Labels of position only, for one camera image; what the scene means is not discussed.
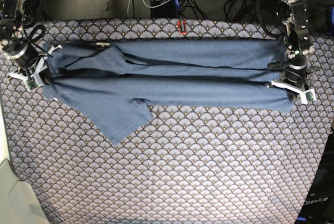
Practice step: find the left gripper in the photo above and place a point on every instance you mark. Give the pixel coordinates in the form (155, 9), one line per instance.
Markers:
(295, 73)

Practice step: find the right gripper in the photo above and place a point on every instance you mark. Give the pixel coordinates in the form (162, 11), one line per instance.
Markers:
(24, 54)

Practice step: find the blue T-shirt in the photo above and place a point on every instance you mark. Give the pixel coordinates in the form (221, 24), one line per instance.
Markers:
(115, 87)

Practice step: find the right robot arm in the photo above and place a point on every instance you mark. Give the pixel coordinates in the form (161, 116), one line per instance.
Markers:
(20, 35)

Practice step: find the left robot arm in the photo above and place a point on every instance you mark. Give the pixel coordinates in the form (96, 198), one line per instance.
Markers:
(298, 47)

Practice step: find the blue clamp right edge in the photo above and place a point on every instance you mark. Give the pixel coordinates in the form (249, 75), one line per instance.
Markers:
(330, 20)

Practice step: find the black OpenArm base panel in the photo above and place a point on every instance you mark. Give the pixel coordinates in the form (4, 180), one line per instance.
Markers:
(318, 206)

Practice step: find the red and black clamp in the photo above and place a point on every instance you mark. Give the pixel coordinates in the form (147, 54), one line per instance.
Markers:
(181, 25)

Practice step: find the beige furniture corner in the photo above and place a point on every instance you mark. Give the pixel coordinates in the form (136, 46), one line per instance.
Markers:
(19, 203)

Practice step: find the fan-patterned tablecloth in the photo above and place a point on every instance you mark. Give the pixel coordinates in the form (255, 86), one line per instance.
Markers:
(188, 165)

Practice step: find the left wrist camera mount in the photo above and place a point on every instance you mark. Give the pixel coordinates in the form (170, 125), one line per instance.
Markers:
(306, 95)

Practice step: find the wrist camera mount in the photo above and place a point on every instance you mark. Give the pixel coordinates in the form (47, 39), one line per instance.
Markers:
(32, 79)
(306, 95)

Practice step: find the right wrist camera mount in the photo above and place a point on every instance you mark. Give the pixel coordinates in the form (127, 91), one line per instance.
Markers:
(32, 79)

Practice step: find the black box with cables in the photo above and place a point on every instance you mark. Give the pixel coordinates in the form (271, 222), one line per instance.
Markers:
(166, 11)

